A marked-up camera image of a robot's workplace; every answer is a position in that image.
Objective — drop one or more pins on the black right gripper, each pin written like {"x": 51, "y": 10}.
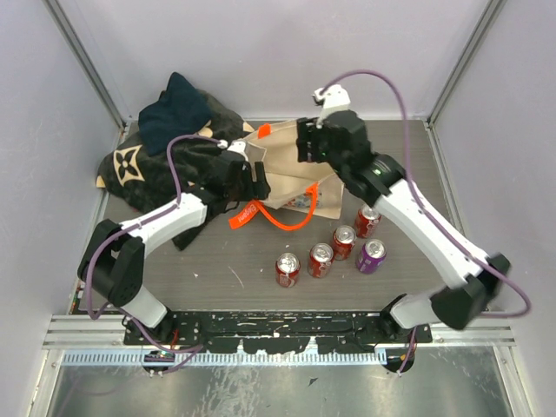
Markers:
{"x": 307, "y": 132}

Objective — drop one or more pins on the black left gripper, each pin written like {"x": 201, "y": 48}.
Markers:
{"x": 257, "y": 189}

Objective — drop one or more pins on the beige canvas tote bag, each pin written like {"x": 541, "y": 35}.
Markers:
{"x": 309, "y": 188}

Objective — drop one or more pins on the red cola can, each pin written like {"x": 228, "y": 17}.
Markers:
{"x": 366, "y": 221}
{"x": 320, "y": 260}
{"x": 343, "y": 241}
{"x": 287, "y": 269}

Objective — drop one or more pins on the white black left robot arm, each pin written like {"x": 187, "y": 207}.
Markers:
{"x": 113, "y": 261}

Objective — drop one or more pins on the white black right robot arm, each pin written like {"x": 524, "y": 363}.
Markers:
{"x": 469, "y": 274}

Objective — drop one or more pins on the navy blue cloth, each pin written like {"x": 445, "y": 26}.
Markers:
{"x": 180, "y": 110}

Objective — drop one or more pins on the dark floral plush blanket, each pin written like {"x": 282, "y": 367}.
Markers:
{"x": 146, "y": 183}

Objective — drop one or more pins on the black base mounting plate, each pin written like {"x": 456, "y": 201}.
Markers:
{"x": 280, "y": 332}

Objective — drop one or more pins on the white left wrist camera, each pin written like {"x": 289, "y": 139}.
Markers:
{"x": 238, "y": 146}

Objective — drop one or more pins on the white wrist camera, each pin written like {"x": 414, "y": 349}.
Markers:
{"x": 238, "y": 146}
{"x": 331, "y": 100}

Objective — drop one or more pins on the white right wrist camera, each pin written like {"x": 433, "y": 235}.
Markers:
{"x": 331, "y": 100}

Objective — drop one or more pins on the aluminium cable duct rail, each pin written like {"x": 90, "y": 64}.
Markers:
{"x": 139, "y": 357}

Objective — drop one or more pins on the right aluminium frame post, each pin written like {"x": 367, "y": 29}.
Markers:
{"x": 475, "y": 40}

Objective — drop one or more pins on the aluminium frame post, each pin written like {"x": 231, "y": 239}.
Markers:
{"x": 475, "y": 40}
{"x": 80, "y": 52}

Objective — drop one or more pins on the left aluminium frame post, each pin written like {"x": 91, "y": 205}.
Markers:
{"x": 80, "y": 52}

